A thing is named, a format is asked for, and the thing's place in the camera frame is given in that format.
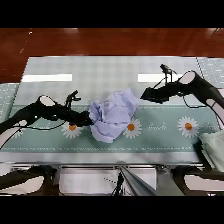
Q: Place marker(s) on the pale green garment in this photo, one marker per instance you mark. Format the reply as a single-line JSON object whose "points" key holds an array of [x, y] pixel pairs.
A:
{"points": [[215, 148]]}

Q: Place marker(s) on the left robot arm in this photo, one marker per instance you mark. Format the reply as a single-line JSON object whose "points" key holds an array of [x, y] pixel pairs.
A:
{"points": [[33, 111]]}

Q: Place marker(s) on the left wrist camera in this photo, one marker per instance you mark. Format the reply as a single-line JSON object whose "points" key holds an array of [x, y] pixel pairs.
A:
{"points": [[72, 98]]}

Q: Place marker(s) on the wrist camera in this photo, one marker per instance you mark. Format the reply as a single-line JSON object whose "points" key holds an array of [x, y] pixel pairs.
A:
{"points": [[165, 69], [72, 98]]}

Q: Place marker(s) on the lilac shirt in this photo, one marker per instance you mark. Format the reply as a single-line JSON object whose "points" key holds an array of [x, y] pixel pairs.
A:
{"points": [[113, 116]]}

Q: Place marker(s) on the silver frame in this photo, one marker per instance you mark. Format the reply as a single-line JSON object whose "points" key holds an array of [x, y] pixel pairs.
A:
{"points": [[140, 181]]}

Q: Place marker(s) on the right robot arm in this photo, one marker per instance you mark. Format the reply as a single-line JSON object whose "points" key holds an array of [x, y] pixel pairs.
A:
{"points": [[200, 86]]}

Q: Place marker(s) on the black garment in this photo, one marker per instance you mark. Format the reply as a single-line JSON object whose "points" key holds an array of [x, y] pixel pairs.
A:
{"points": [[199, 150]]}

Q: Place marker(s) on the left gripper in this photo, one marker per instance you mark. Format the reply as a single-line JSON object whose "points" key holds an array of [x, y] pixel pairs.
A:
{"points": [[80, 119]]}

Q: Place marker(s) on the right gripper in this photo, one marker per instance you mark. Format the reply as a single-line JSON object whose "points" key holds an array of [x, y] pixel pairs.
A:
{"points": [[160, 93]]}

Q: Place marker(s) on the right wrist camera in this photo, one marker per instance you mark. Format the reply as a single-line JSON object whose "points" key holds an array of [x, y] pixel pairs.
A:
{"points": [[165, 69]]}

